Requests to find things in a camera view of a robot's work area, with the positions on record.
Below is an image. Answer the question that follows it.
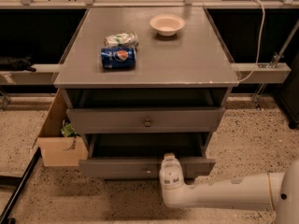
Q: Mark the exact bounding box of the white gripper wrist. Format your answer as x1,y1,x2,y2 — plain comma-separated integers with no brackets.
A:
159,153,184,186

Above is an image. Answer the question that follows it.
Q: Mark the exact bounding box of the grey drawer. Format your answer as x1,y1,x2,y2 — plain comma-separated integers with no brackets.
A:
79,133,216,179
66,107,225,134

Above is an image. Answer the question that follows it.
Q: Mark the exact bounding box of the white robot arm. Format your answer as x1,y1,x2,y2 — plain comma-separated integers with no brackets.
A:
159,154,299,224

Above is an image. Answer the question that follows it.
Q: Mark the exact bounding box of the grey top drawer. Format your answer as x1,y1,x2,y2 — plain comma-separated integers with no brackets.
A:
66,107,225,134

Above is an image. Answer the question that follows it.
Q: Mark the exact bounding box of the grey drawer cabinet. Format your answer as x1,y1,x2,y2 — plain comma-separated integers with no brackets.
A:
54,7,238,179

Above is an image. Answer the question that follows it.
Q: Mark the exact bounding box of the green packet in box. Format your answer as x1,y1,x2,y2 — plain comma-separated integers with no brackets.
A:
61,123,78,137

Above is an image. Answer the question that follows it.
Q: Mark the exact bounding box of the blue pepsi can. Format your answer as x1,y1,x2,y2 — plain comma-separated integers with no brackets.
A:
101,47,135,69

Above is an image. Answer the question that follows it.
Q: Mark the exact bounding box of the brown cardboard box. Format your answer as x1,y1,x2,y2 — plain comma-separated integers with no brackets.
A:
36,91,88,167

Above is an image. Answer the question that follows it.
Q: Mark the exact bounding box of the crushed green white can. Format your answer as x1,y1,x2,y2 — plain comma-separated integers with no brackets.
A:
104,32,138,48

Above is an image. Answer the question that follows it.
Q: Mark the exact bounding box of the white paper bowl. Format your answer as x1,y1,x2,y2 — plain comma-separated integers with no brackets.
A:
149,14,185,36

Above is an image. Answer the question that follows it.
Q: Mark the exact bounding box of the black metal floor bar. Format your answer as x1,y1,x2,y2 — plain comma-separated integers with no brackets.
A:
0,148,41,224

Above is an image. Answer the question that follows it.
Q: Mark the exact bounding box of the white cable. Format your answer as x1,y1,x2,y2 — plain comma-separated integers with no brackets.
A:
238,0,266,83

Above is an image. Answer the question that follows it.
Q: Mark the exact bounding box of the black object on rail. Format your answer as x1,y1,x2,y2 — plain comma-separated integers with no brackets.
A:
0,57,36,72

